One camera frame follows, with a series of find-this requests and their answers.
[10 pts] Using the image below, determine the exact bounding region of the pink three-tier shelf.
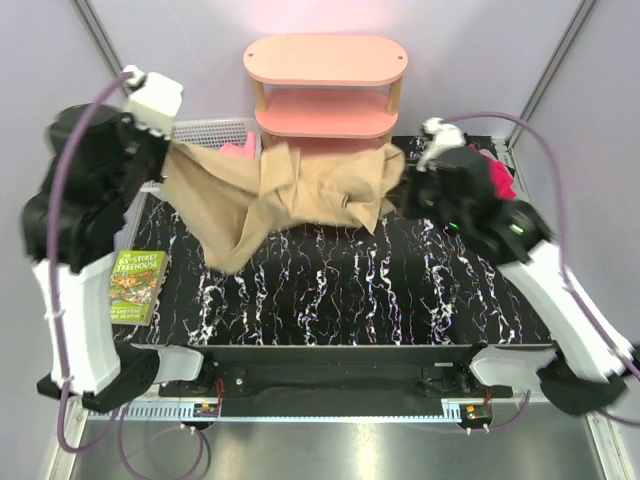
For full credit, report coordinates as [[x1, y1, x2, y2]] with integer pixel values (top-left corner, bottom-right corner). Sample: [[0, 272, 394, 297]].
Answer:
[[243, 34, 408, 155]]

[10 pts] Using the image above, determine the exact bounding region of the green treehouse book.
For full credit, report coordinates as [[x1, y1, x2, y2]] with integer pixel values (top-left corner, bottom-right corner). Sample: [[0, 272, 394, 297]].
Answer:
[[109, 250, 169, 326]]

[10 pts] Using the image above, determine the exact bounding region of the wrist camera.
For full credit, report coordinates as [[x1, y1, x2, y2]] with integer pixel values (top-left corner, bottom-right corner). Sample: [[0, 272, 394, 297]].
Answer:
[[416, 117, 465, 172], [123, 65, 184, 139]]

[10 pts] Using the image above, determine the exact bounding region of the magenta t-shirt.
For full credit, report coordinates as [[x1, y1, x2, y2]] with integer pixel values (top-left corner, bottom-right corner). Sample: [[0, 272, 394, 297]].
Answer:
[[470, 144, 516, 200]]

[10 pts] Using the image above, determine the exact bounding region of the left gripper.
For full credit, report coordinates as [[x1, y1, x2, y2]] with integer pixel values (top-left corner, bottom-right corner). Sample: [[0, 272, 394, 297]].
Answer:
[[102, 101, 173, 212]]

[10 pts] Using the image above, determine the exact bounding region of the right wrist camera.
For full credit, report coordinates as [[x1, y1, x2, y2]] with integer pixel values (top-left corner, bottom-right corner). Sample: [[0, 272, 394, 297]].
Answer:
[[416, 117, 465, 172]]

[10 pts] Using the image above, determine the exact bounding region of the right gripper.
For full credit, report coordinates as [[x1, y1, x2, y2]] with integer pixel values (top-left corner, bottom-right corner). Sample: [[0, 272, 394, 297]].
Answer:
[[387, 157, 469, 234]]

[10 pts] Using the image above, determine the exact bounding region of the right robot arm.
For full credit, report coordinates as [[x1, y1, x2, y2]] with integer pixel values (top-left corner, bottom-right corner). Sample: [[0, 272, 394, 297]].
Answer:
[[403, 155, 639, 416]]

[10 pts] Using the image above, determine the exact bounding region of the white plastic basket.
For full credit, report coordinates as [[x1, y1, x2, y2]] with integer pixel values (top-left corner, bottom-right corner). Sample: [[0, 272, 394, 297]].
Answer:
[[116, 117, 262, 248]]

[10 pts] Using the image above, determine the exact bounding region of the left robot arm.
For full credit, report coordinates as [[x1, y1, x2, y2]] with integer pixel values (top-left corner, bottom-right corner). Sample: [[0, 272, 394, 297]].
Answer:
[[21, 105, 216, 413]]

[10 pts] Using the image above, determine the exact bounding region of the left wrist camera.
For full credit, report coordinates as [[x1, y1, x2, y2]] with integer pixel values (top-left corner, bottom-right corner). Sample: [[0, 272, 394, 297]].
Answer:
[[123, 65, 184, 139]]

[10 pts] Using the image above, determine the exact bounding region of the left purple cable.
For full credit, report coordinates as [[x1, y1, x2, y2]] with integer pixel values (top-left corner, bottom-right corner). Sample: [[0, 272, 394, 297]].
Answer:
[[47, 72, 214, 480]]

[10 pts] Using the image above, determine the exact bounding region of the black marble mat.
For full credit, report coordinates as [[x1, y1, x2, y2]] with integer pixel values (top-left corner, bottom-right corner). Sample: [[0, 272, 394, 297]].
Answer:
[[114, 195, 550, 346]]

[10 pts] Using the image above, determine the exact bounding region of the pink t-shirt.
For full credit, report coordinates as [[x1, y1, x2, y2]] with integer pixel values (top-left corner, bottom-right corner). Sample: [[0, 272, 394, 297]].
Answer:
[[219, 131, 256, 159]]

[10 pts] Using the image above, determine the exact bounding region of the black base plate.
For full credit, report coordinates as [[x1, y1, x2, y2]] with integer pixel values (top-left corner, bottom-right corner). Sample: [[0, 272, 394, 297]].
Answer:
[[143, 345, 542, 422]]

